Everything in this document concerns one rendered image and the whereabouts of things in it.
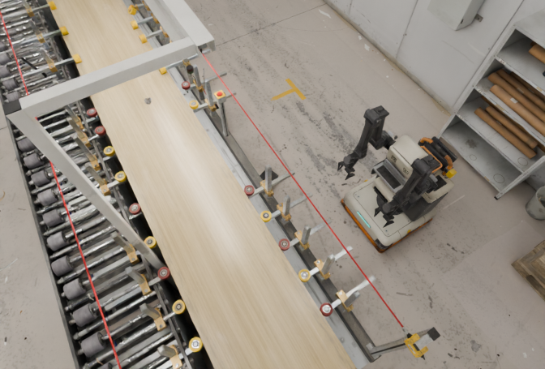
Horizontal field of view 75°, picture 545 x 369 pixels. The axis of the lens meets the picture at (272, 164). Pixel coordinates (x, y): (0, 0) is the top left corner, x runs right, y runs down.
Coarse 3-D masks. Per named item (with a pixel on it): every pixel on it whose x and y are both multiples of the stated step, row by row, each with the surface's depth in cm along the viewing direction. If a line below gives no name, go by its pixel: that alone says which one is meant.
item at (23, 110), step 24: (168, 0) 138; (192, 24) 131; (168, 48) 124; (192, 48) 126; (96, 72) 117; (120, 72) 118; (144, 72) 123; (48, 96) 112; (72, 96) 115; (24, 120) 112; (48, 144) 124; (72, 168) 138; (96, 192) 156; (120, 216) 185
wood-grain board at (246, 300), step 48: (48, 0) 391; (96, 0) 392; (96, 48) 352; (144, 48) 352; (96, 96) 319; (144, 96) 319; (144, 144) 291; (192, 144) 292; (144, 192) 268; (192, 192) 269; (240, 192) 269; (192, 240) 249; (240, 240) 249; (192, 288) 232; (240, 288) 232; (288, 288) 233; (240, 336) 218; (288, 336) 218; (336, 336) 218
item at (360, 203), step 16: (352, 192) 340; (368, 192) 340; (352, 208) 339; (368, 208) 331; (368, 224) 326; (384, 224) 323; (400, 224) 323; (416, 224) 325; (384, 240) 316; (400, 240) 334
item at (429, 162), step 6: (432, 156) 204; (420, 162) 199; (426, 162) 200; (432, 162) 200; (438, 162) 201; (420, 168) 199; (426, 168) 197; (432, 168) 200; (420, 180) 221; (426, 180) 223; (420, 186) 226; (420, 192) 230
